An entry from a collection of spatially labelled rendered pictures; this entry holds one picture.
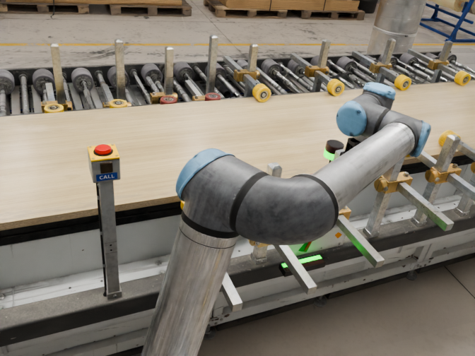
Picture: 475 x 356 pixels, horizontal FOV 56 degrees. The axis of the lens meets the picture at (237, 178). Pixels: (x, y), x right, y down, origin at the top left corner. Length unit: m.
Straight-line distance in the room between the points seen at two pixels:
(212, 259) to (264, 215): 0.15
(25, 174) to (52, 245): 0.28
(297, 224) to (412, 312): 1.99
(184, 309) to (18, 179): 0.98
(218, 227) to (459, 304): 2.21
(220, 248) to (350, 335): 1.69
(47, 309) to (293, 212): 0.97
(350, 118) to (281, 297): 1.24
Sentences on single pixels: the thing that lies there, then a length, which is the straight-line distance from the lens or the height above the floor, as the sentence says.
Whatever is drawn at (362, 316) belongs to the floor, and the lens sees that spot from 2.53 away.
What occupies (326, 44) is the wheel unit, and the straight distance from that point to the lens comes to 2.66.
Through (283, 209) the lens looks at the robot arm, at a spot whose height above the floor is 1.40.
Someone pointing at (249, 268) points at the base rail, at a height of 0.70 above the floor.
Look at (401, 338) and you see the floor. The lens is 2.52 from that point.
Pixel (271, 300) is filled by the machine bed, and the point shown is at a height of 0.17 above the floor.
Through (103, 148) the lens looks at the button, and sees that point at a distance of 1.17.
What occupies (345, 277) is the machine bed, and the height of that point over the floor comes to 0.17.
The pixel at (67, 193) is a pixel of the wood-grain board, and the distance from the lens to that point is 1.59.
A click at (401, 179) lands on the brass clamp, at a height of 0.97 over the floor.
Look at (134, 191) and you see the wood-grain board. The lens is 1.57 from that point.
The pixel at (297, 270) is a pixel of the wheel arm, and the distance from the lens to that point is 1.45.
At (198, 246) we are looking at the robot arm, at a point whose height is 1.28.
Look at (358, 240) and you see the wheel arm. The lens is 1.57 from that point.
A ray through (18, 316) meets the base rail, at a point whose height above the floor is 0.70.
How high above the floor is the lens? 1.82
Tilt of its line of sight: 34 degrees down
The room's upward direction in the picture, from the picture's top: 7 degrees clockwise
